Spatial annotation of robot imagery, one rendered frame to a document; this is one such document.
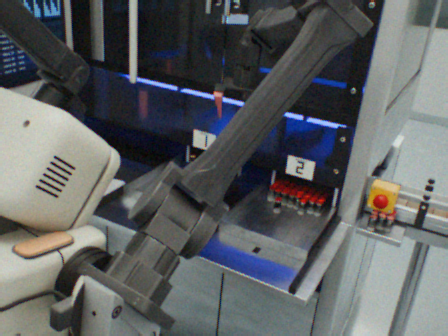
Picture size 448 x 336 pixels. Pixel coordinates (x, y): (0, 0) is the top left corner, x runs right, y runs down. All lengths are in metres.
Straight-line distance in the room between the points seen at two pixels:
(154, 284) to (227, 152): 0.19
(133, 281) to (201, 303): 1.31
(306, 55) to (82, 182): 0.34
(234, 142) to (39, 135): 0.24
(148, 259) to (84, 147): 0.17
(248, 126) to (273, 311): 1.18
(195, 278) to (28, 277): 1.27
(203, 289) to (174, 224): 1.24
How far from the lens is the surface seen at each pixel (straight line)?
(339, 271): 1.54
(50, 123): 0.60
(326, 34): 0.65
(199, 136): 1.54
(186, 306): 1.93
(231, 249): 1.24
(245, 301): 1.76
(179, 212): 0.62
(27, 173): 0.60
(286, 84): 0.63
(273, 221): 1.38
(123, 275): 0.58
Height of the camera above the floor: 1.58
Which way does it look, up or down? 24 degrees down
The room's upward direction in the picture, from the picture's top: 5 degrees clockwise
